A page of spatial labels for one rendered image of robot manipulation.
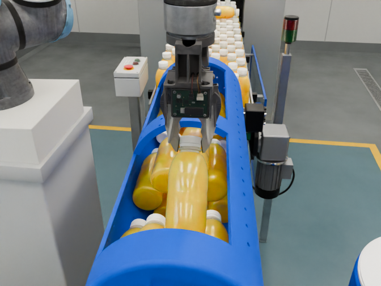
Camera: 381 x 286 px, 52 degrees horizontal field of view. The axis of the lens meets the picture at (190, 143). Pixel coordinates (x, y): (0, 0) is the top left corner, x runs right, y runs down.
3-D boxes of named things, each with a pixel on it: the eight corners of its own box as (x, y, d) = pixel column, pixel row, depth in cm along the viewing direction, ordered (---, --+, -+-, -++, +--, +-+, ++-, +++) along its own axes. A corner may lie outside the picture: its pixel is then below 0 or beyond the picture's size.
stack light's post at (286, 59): (259, 242, 224) (282, 55, 168) (259, 237, 227) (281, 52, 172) (266, 242, 224) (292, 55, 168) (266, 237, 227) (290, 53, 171)
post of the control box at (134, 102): (142, 260, 212) (127, 89, 162) (143, 254, 216) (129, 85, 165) (149, 260, 212) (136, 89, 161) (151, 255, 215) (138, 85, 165)
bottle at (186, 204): (210, 255, 67) (215, 148, 70) (195, 259, 61) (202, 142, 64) (173, 251, 70) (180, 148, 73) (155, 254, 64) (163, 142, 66)
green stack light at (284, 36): (282, 42, 164) (283, 30, 162) (279, 38, 170) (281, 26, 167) (297, 42, 164) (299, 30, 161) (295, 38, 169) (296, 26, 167)
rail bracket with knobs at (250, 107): (238, 134, 149) (240, 110, 144) (238, 126, 155) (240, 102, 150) (265, 135, 148) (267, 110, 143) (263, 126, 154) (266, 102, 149)
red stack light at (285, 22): (283, 30, 162) (284, 20, 160) (281, 26, 167) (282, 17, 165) (299, 30, 161) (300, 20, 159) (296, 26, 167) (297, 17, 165)
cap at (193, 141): (204, 148, 69) (204, 138, 70) (196, 144, 66) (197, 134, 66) (183, 148, 71) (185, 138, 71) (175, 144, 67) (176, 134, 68)
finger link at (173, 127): (156, 162, 65) (165, 113, 60) (161, 144, 70) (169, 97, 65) (175, 165, 65) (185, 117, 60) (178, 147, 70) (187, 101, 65)
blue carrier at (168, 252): (75, 368, 65) (77, 247, 50) (153, 124, 140) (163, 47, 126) (243, 395, 65) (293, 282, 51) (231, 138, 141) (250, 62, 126)
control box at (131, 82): (115, 96, 155) (113, 71, 150) (126, 78, 172) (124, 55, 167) (140, 97, 154) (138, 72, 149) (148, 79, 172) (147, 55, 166)
